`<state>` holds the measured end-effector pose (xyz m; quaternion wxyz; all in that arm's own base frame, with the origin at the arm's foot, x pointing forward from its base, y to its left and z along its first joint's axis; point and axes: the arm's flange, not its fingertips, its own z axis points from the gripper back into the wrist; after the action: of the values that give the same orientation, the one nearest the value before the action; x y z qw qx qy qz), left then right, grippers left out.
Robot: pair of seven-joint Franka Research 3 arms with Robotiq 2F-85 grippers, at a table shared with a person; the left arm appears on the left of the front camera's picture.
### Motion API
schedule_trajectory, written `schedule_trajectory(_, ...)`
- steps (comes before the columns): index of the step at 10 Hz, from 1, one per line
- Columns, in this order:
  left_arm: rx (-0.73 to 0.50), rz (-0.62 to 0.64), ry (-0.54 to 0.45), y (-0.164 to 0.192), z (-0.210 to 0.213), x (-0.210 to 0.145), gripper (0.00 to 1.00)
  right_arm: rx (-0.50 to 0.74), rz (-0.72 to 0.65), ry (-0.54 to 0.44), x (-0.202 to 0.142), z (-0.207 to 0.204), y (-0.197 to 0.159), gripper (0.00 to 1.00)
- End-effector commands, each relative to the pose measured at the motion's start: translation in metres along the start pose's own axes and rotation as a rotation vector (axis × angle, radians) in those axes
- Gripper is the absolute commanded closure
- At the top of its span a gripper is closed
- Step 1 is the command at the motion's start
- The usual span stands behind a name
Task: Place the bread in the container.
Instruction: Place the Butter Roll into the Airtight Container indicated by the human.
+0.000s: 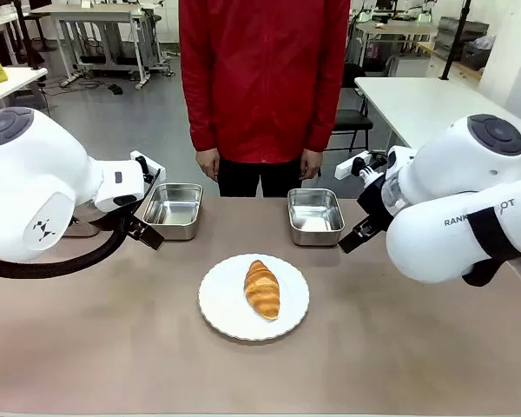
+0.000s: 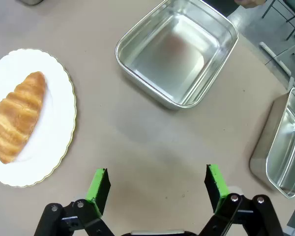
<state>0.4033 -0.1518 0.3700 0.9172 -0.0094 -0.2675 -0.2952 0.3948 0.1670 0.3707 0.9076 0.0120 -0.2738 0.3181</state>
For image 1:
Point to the black tripod pole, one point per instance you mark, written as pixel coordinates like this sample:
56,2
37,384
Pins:
456,39

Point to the person in red jacket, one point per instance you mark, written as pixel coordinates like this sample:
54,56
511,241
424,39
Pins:
265,78

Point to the white-framed office desk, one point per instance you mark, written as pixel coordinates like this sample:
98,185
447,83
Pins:
100,26
395,30

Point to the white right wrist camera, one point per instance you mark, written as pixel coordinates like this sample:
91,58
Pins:
351,167

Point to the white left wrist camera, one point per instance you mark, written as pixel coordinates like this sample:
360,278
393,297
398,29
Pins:
149,161

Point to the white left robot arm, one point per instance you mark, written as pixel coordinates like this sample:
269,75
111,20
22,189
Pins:
26,174

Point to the golden croissant bread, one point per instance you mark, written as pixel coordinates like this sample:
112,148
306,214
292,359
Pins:
262,289

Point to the stainless steel container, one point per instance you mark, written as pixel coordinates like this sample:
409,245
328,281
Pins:
314,215
173,210

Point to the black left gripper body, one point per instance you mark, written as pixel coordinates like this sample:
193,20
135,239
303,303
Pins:
144,200

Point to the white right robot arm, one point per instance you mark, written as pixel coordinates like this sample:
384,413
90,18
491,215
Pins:
460,165

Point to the white power strip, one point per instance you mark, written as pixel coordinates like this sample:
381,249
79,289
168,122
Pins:
71,79

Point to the black stand pole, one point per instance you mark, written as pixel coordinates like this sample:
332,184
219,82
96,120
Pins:
26,35

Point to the white side table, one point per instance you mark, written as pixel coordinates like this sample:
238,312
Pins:
8,84
417,104

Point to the person's right hand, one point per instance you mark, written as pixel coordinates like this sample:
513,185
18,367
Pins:
208,165

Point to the black folding chair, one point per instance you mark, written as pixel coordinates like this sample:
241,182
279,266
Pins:
351,117

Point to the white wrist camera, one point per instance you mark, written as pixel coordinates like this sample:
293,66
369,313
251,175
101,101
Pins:
149,161
351,167

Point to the grey plastic crates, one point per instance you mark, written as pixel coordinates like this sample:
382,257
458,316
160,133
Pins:
462,39

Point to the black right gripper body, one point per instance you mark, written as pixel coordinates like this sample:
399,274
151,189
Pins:
373,204

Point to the white scalloped plate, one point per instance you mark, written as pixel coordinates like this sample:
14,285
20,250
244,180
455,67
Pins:
226,299

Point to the person's left hand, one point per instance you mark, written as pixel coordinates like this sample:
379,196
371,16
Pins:
310,165

